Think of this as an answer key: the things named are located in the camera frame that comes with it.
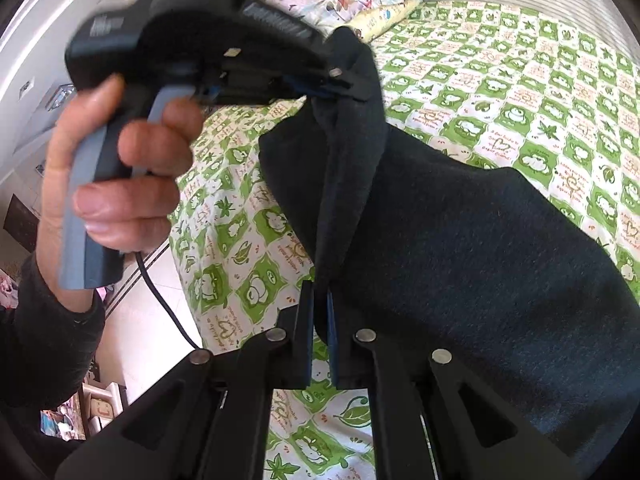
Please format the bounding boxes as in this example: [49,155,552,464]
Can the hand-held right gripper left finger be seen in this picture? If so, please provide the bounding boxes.
[55,280,316,480]

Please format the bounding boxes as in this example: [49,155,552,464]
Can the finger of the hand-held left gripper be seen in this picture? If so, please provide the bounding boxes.
[280,57,376,105]

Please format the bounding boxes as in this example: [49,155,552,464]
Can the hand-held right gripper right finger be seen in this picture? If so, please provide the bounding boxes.
[326,290,601,480]

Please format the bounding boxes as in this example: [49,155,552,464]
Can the dark pants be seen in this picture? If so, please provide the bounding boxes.
[257,25,640,480]

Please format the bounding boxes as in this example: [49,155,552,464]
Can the person's left forearm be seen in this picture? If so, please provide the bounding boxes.
[0,252,107,443]

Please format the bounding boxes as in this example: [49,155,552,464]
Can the person's left hand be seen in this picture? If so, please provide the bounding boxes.
[42,72,207,311]

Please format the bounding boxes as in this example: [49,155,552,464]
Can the yellow cartoon pillow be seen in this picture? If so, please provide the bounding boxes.
[350,0,426,43]

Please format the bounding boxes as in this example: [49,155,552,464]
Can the green checked bed sheet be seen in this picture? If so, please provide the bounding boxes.
[167,0,640,480]

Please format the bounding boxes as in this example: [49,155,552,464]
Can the white shelf unit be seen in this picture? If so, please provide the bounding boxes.
[40,380,128,442]

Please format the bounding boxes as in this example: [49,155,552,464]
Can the black cable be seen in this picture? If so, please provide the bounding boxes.
[136,251,203,352]

